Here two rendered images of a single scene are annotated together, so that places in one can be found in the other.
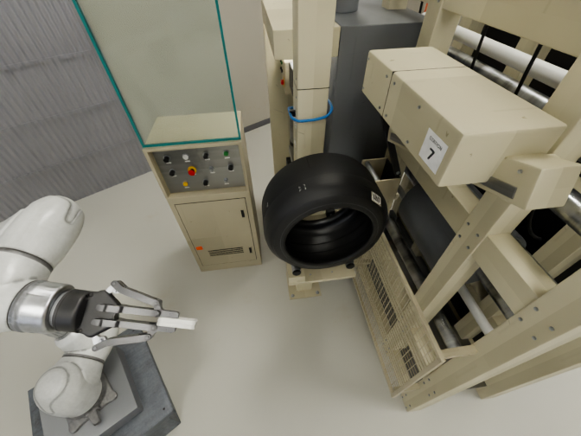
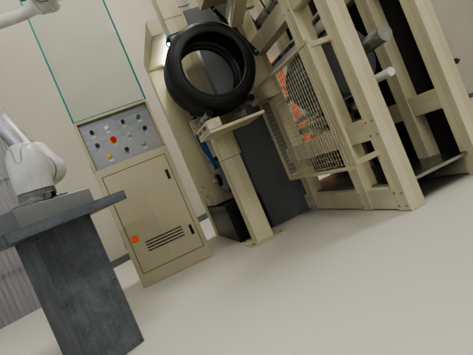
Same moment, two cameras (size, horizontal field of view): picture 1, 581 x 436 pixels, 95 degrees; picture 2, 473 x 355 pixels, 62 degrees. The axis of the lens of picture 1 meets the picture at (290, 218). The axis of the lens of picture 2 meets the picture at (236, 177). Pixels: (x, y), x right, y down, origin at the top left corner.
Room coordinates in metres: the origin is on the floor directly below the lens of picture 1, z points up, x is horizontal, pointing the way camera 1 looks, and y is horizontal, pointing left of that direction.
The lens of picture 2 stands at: (-1.57, 0.32, 0.56)
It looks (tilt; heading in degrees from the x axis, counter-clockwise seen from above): 2 degrees down; 352
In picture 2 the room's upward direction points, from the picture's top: 23 degrees counter-clockwise
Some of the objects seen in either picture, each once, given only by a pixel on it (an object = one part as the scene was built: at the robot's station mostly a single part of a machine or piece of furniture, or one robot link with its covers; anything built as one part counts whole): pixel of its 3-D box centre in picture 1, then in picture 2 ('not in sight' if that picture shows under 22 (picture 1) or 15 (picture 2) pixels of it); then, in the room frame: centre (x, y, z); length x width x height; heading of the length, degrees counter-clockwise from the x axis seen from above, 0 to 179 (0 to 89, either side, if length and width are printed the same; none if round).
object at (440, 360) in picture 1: (379, 294); (297, 122); (0.72, -0.50, 0.65); 0.90 x 0.02 x 0.70; 7
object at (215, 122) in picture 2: (292, 252); (208, 129); (0.89, -0.01, 0.83); 0.36 x 0.09 x 0.06; 7
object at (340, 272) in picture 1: (316, 253); (230, 127); (0.91, -0.14, 0.80); 0.37 x 0.36 x 0.02; 97
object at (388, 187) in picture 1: (374, 189); (256, 82); (1.17, -0.50, 1.05); 0.20 x 0.15 x 0.30; 7
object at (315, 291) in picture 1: (303, 283); (262, 237); (1.16, -0.10, 0.01); 0.27 x 0.27 x 0.02; 7
